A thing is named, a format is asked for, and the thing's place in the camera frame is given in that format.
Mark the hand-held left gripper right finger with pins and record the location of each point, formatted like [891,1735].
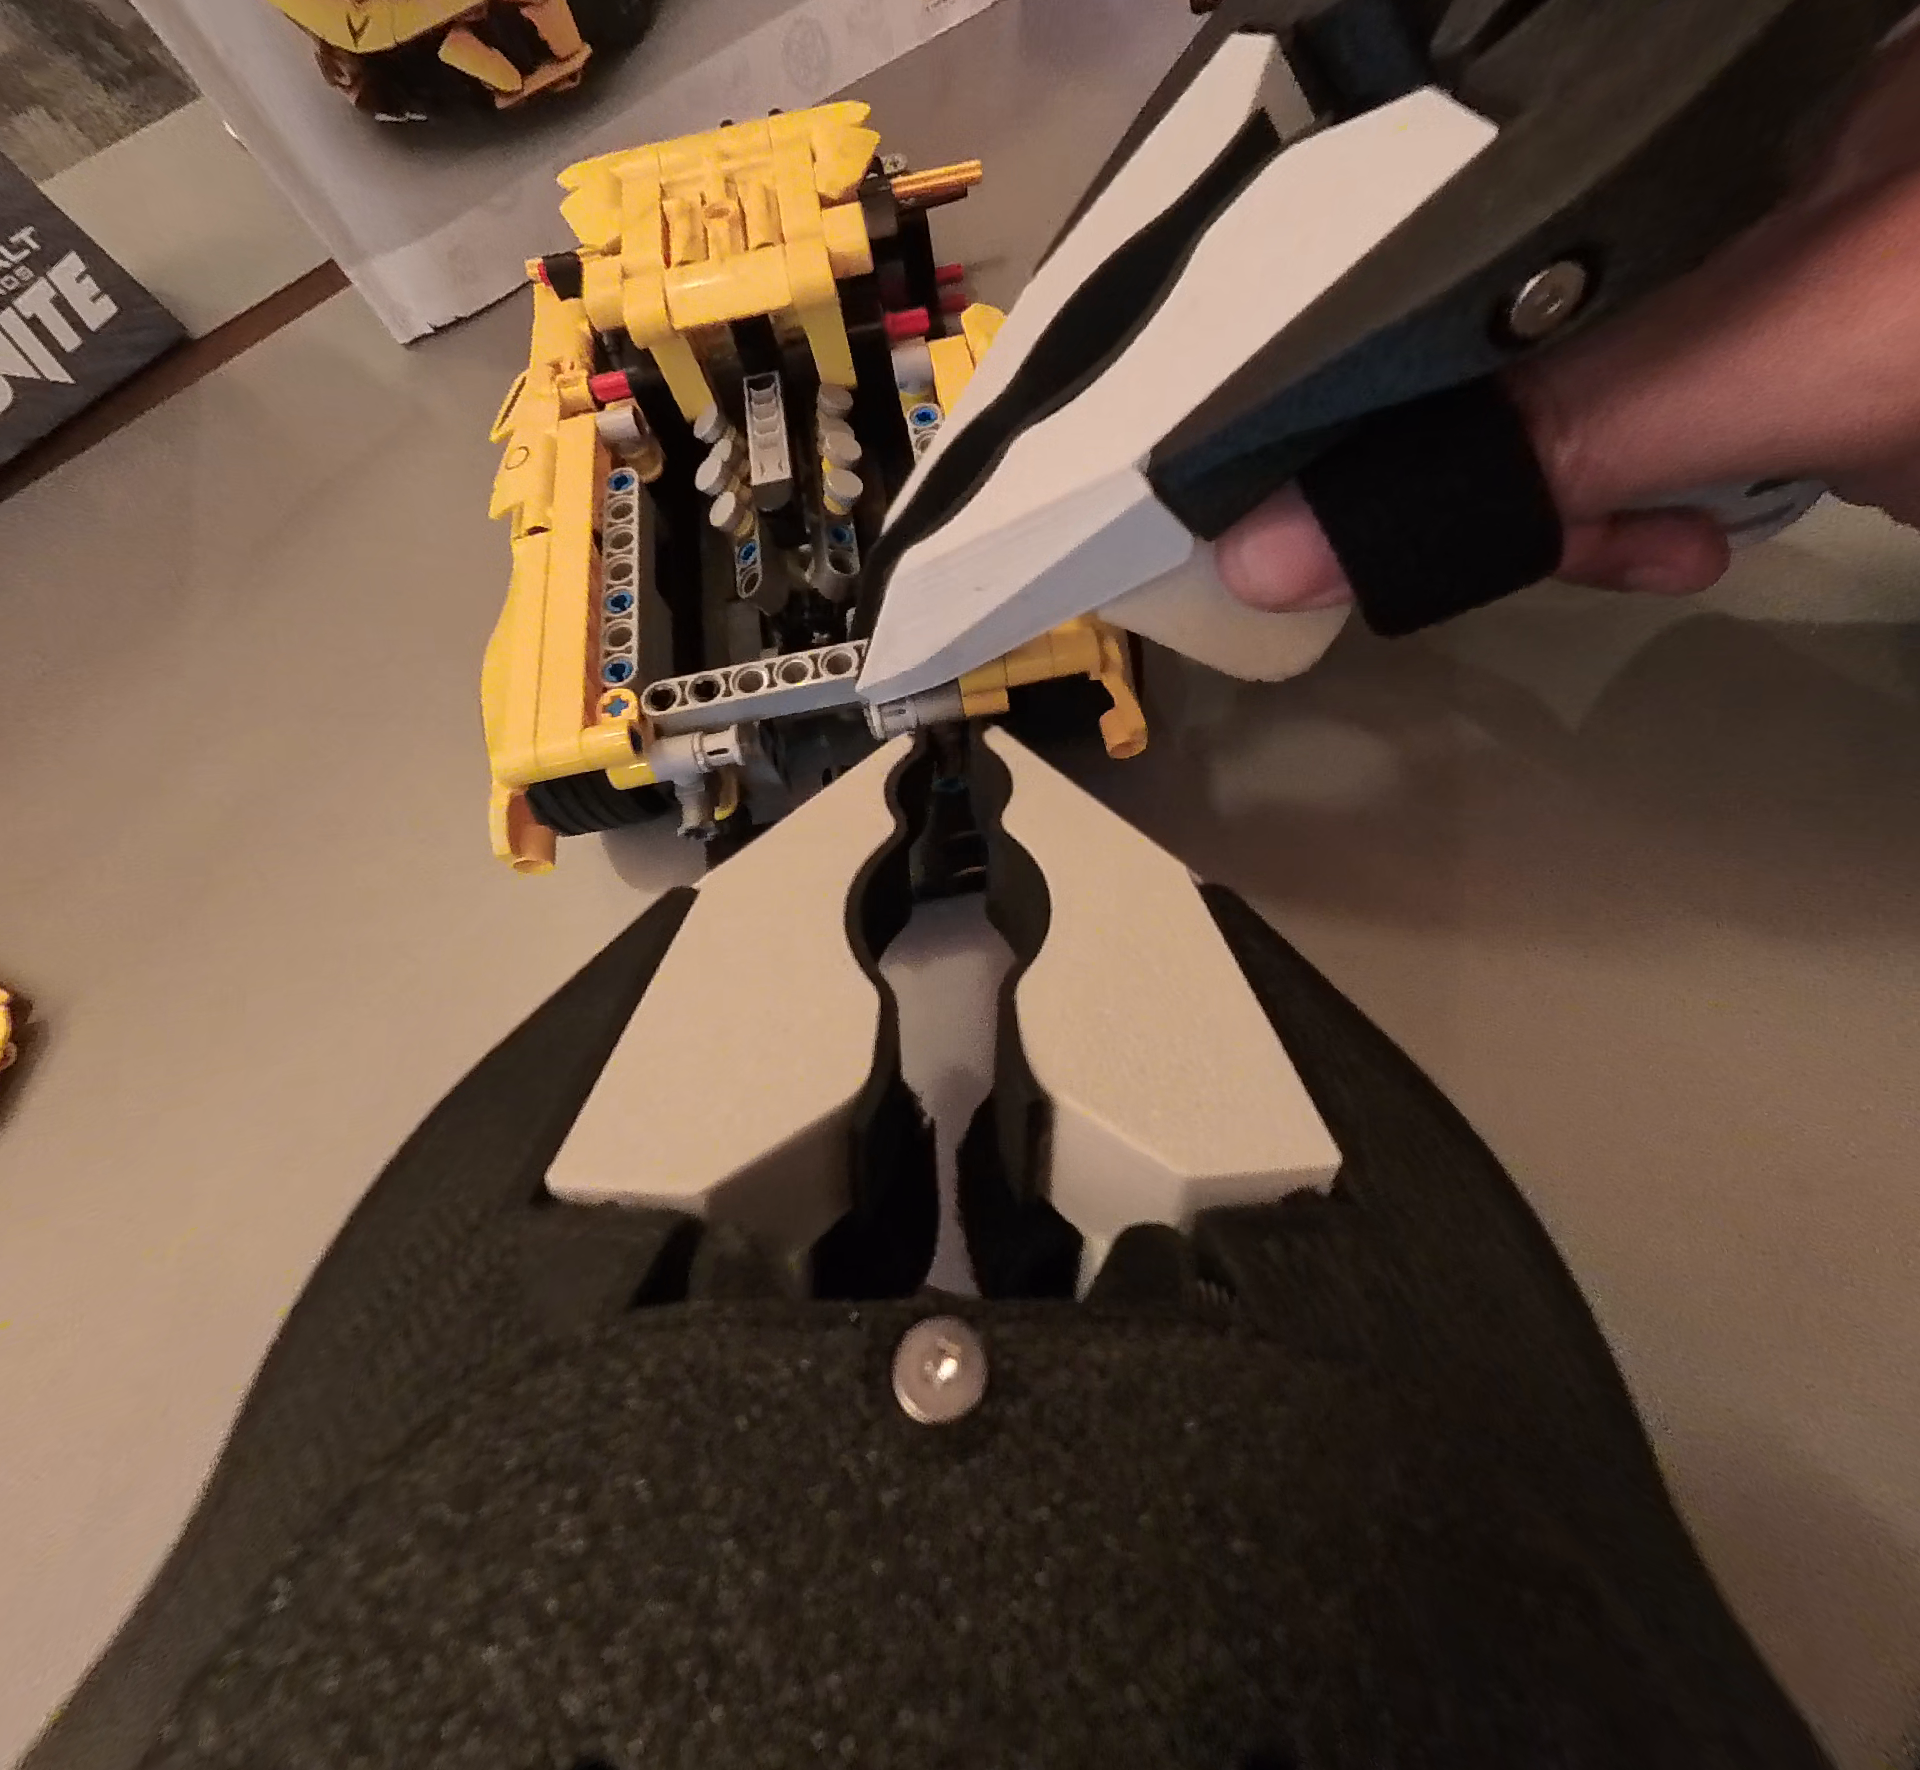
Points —
[1186,1049]

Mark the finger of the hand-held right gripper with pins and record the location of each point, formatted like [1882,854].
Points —
[1306,226]
[1186,135]

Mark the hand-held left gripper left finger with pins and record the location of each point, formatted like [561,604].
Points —
[708,1049]

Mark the yellow toy car model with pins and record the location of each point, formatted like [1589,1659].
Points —
[553,571]

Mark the grey desk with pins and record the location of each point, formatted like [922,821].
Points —
[298,749]

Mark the person's right hand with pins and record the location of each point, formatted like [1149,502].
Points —
[1768,376]

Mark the building instruction booklet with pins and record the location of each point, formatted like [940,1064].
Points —
[750,30]

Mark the yellow toy car panel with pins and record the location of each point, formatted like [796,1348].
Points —
[8,1027]

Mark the toy car set box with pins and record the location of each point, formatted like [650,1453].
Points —
[61,327]

